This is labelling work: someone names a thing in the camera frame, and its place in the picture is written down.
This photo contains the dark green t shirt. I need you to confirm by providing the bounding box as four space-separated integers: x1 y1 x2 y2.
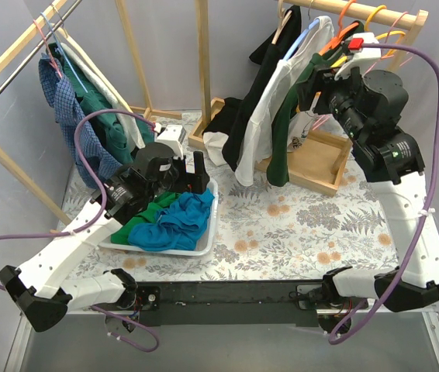
265 20 364 186

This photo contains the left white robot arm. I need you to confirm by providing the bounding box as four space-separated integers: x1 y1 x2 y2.
0 143 209 332

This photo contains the black t shirt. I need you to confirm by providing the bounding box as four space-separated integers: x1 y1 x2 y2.
221 5 302 171

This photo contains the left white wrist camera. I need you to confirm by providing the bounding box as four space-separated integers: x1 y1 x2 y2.
156 124 187 158

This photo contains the white textured garment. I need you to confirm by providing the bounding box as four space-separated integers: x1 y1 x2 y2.
61 40 154 150

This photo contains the wooden clothes rack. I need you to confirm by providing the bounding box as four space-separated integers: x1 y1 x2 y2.
196 1 428 196
0 1 182 225

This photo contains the bright green t shirt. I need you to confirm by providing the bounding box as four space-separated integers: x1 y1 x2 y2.
110 191 181 245

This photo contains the blue checked shirt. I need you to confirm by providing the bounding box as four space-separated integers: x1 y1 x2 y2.
37 53 127 190

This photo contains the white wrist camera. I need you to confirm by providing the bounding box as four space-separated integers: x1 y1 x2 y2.
334 32 382 81
156 124 187 158

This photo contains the pink wire hanger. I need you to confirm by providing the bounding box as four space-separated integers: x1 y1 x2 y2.
312 11 414 129

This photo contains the left wooden clothes rack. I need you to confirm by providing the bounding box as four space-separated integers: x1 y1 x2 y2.
0 1 182 225

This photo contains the white plastic basket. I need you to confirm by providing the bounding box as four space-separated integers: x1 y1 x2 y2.
101 179 219 257

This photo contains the light blue hanger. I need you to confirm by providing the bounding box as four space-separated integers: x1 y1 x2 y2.
282 19 320 61

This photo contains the wooden hanger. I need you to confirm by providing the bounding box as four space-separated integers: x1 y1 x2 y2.
271 0 292 45

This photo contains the right wooden clothes rack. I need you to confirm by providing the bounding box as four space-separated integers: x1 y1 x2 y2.
196 1 428 196

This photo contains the blue wire hanger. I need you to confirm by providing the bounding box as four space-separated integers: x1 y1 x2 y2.
40 12 88 93

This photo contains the yellow hanger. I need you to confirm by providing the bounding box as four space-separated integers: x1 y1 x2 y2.
331 5 408 67

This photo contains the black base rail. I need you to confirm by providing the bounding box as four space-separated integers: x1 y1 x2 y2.
91 277 360 329

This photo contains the dark green ruffled garment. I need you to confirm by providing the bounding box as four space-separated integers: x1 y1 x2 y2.
50 43 139 164

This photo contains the pink hanger on left rack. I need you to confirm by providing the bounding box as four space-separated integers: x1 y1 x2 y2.
33 19 63 78

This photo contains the teal blue t shirt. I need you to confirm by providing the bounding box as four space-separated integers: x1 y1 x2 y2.
128 190 215 252

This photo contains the orange hanger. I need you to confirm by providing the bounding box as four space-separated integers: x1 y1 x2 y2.
318 0 358 55

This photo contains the white t shirt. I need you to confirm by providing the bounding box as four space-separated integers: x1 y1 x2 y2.
235 15 334 187

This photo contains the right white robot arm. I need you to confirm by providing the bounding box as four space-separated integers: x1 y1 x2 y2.
296 67 439 312

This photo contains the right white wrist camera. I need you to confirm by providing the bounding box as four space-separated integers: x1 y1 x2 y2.
334 32 382 81

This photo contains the cream plastic hanger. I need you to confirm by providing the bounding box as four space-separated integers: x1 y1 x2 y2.
48 26 137 119

